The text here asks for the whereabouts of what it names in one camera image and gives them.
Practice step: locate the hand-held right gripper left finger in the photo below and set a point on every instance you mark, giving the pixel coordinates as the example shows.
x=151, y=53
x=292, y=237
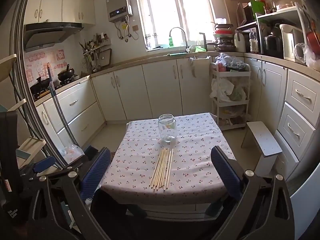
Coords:
x=96, y=171

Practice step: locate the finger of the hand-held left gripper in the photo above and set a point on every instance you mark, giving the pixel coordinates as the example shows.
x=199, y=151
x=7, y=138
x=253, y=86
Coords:
x=46, y=163

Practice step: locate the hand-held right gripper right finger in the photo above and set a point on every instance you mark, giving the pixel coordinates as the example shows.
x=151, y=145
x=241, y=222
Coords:
x=225, y=172

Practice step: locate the bundle of wooden chopsticks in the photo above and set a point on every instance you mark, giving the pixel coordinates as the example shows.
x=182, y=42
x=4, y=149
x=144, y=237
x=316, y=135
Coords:
x=161, y=170

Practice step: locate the clear glass jar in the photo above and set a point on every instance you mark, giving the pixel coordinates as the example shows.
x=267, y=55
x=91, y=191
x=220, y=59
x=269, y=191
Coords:
x=167, y=130

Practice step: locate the cream folding step ladder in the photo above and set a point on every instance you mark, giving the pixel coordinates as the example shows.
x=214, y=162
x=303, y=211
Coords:
x=32, y=145

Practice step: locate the clear bag with orange contents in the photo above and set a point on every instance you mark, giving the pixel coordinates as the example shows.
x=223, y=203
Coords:
x=72, y=152

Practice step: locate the cherry print tablecloth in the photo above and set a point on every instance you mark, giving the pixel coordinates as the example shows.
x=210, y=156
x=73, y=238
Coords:
x=195, y=160

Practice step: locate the grey stool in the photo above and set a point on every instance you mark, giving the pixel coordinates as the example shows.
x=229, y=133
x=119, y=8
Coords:
x=265, y=142

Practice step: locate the white drawer cabinet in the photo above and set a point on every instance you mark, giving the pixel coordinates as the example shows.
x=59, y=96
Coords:
x=75, y=110

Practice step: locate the black wok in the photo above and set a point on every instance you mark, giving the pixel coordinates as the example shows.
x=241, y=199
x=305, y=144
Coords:
x=66, y=74
x=40, y=85

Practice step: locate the white plastic bag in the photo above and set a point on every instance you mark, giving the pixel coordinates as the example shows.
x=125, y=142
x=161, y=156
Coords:
x=221, y=90

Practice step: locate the gas stove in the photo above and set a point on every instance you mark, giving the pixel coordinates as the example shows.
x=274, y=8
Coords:
x=63, y=82

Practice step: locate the white rolling cart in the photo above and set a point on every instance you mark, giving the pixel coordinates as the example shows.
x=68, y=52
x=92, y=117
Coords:
x=230, y=74

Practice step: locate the white base cabinet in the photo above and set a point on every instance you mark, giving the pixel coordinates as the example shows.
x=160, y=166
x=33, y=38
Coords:
x=155, y=90
x=272, y=85

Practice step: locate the crumpled clear plastic bags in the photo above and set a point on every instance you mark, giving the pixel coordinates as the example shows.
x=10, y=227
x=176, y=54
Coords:
x=228, y=61

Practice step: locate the black framed board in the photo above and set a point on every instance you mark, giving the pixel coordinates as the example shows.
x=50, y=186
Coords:
x=107, y=57

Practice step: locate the beige kitchen countertop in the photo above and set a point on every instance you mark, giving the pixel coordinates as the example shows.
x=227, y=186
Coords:
x=130, y=61

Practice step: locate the stack of pans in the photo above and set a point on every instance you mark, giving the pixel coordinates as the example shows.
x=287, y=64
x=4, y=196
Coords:
x=225, y=46

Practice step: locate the black range hood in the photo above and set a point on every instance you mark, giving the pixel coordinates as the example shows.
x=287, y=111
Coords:
x=47, y=33

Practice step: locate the white jug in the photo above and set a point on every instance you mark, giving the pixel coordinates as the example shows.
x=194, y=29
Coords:
x=240, y=42

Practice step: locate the labelled bottle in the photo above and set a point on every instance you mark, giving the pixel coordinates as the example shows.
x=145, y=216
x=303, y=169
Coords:
x=253, y=43

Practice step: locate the black angular faucet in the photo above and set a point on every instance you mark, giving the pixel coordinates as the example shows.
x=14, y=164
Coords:
x=203, y=38

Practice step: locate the black kettle appliance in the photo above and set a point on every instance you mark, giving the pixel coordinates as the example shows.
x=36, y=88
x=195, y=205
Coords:
x=272, y=45

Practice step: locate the green bottle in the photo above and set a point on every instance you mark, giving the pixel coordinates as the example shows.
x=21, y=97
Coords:
x=171, y=42

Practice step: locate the clear plastic bag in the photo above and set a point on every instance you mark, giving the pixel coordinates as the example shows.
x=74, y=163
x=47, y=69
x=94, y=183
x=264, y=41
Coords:
x=302, y=52

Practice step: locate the white thermo pot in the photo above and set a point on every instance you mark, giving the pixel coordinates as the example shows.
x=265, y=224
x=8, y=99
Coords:
x=290, y=42

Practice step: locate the chrome arched faucet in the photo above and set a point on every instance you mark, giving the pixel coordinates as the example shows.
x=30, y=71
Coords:
x=178, y=28

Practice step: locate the white upper cabinets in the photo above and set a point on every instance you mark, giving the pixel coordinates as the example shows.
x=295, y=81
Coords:
x=52, y=5

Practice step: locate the red pot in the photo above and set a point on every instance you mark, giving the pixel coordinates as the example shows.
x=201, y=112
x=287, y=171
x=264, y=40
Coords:
x=313, y=38

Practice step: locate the white shelf rack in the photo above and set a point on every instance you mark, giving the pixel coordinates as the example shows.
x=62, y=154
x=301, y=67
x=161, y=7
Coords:
x=277, y=12

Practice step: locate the green box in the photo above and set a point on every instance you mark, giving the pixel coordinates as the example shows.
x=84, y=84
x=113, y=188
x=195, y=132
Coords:
x=257, y=6

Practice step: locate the kitchen window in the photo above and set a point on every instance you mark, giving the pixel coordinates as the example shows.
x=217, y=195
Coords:
x=160, y=10

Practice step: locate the pink food container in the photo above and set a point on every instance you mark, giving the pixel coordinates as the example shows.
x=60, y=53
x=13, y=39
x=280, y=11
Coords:
x=290, y=3

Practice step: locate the pink wall stickers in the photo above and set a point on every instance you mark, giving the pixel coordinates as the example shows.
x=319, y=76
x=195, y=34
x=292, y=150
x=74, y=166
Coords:
x=42, y=65

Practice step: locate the wall utensil rack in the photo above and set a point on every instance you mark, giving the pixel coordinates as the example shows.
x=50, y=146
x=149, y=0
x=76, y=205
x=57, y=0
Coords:
x=96, y=47

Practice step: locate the metal sliding door frame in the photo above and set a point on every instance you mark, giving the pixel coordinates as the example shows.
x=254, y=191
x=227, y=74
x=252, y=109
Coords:
x=18, y=30

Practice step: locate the brown wall outlet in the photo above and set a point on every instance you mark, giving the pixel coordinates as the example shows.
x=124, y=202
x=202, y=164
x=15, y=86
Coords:
x=135, y=28

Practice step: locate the grey wall water heater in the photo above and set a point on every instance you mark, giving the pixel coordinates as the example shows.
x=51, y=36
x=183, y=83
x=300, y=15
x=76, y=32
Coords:
x=118, y=2

